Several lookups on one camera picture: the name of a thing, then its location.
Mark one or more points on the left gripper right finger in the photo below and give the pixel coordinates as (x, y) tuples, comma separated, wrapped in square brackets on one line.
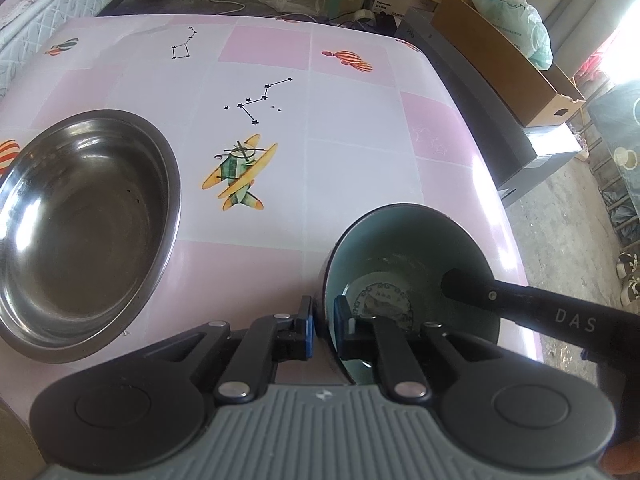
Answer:
[(379, 341)]

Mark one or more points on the brown cardboard box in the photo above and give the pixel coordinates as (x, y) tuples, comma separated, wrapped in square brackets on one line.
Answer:
[(536, 97)]

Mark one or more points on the blue patterned hanging sheet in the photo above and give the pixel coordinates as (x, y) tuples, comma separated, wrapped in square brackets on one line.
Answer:
[(616, 117)]

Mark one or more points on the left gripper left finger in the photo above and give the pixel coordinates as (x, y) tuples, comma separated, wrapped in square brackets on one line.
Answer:
[(252, 356)]

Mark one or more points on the person's right hand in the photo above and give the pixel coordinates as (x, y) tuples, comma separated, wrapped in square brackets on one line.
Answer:
[(622, 458)]

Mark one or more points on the pink patterned tablecloth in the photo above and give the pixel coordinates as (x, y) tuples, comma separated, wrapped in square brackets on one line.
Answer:
[(285, 133)]

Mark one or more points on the steel bowl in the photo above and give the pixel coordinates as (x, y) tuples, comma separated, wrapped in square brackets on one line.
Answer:
[(90, 210)]

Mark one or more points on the pair of white shoes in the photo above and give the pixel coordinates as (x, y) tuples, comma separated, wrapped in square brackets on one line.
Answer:
[(627, 269)]

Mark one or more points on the plastic bag with cloth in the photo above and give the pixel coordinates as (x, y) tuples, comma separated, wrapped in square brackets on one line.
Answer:
[(521, 23)]

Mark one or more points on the teal ceramic bowl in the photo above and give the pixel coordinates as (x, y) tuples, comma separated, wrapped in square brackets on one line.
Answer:
[(391, 261)]

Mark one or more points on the large grey carton box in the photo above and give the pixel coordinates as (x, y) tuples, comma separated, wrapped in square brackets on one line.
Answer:
[(518, 158)]

